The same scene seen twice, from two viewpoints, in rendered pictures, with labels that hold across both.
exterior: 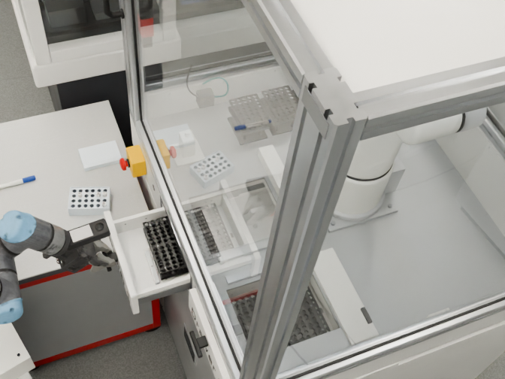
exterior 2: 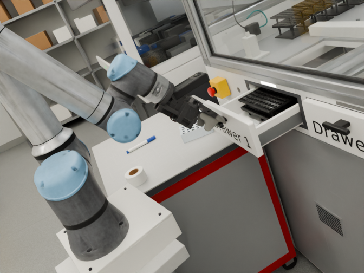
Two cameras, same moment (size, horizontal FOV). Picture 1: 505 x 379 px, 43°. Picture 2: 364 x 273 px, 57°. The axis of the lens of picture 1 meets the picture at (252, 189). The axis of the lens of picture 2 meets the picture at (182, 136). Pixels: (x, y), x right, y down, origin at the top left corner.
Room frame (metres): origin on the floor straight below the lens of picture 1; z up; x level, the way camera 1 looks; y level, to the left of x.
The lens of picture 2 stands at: (-0.07, 0.20, 1.33)
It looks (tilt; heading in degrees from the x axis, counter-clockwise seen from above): 25 degrees down; 18
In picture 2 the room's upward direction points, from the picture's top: 24 degrees counter-clockwise
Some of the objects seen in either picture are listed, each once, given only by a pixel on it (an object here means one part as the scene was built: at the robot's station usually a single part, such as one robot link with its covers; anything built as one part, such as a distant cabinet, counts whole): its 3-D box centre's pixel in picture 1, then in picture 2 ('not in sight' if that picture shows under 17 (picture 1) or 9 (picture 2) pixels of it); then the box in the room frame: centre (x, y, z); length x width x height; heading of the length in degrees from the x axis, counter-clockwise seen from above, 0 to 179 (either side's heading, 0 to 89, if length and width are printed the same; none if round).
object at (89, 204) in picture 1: (89, 201); (196, 129); (1.09, 0.50, 0.78); 0.12 x 0.08 x 0.04; 102
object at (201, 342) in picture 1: (200, 342); (339, 125); (0.64, 0.07, 0.91); 0.07 x 0.04 x 0.01; 29
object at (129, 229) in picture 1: (192, 242); (286, 98); (0.95, 0.15, 0.86); 0.40 x 0.26 x 0.06; 119
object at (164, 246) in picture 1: (188, 242); (284, 97); (0.95, 0.16, 0.87); 0.22 x 0.18 x 0.06; 119
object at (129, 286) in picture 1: (121, 261); (230, 125); (0.85, 0.33, 0.87); 0.29 x 0.02 x 0.11; 29
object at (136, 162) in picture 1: (134, 161); (219, 88); (1.20, 0.38, 0.88); 0.07 x 0.05 x 0.07; 29
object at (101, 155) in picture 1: (100, 155); not in sight; (1.29, 0.52, 0.77); 0.13 x 0.09 x 0.02; 120
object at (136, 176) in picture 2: not in sight; (136, 176); (0.86, 0.71, 0.78); 0.07 x 0.07 x 0.04
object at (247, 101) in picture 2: (154, 247); (254, 104); (0.90, 0.25, 0.90); 0.18 x 0.02 x 0.01; 29
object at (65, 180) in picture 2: not in sight; (69, 184); (0.52, 0.69, 1.00); 0.13 x 0.12 x 0.14; 27
